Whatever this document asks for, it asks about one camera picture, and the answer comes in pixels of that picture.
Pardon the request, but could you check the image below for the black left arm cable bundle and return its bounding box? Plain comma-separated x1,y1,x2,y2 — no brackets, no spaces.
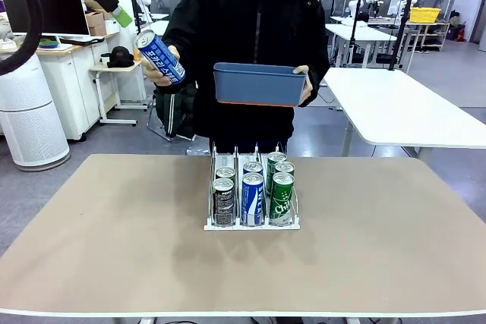
0,0,44,77

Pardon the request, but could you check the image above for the clear plastic bag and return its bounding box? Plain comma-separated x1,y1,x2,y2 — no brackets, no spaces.
185,144,213,156

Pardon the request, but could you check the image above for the white clear can dispenser rack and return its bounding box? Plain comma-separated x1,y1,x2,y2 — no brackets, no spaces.
203,140,301,231

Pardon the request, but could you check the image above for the black tripod stand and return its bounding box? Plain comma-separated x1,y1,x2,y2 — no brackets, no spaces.
388,0,419,72
349,0,368,69

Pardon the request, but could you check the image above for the white background table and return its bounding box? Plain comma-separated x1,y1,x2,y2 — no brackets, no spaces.
325,23,398,69
140,19,172,36

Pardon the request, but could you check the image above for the small wooden rolling side table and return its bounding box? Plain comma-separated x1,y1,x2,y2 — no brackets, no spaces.
88,58,150,126

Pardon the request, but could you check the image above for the person's left hand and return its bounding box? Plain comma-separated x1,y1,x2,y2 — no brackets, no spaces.
292,65,314,108

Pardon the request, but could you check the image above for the blue Pocari Sweat can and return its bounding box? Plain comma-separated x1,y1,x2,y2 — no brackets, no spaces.
135,29,188,87
241,171,265,227
242,161,264,178

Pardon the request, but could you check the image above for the black bag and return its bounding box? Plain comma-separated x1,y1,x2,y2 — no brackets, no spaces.
106,45,136,69

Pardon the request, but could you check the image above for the person's right hand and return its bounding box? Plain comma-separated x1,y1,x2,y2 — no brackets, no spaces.
140,45,182,88

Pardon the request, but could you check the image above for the black computer monitor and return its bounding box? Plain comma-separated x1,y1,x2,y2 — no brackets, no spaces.
0,0,91,42

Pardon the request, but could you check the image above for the green Chilsung soda can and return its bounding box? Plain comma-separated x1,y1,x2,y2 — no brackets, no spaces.
269,171,296,227
273,160,296,179
266,151,288,197

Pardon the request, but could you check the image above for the white cabinet desk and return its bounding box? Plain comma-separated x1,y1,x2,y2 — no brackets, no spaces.
0,33,117,141

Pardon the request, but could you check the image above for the blue plastic bin orange base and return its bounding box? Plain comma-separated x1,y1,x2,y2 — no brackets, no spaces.
213,61,308,108

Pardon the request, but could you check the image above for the low wooden shelf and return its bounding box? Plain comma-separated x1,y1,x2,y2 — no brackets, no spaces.
403,20,452,52

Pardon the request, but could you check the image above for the person's left forearm black sleeve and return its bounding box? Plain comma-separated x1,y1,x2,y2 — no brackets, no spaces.
299,58,330,109

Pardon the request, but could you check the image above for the large white table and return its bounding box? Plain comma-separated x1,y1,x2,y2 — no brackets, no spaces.
322,67,486,162

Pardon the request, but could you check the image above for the yellow plastic crate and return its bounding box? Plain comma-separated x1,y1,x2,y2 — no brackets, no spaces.
409,6,443,24

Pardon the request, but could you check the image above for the white cylindrical air purifier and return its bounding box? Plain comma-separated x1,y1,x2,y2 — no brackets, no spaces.
0,50,71,172

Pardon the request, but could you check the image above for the person's right forearm black sleeve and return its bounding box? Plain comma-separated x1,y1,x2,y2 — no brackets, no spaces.
153,35,199,95

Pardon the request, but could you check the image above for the dark green striped jacket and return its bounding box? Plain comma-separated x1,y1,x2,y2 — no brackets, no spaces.
154,84,199,143

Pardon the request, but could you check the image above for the small white box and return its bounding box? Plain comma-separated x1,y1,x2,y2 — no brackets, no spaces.
105,17,122,36

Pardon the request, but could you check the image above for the black Pepsi can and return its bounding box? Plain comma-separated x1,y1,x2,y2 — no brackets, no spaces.
212,178,235,225
214,165,237,185

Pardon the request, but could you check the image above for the black keyboard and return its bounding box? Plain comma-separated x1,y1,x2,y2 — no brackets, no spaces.
59,35,106,46

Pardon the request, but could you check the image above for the person in black jacket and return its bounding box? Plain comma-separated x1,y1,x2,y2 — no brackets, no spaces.
153,0,331,156

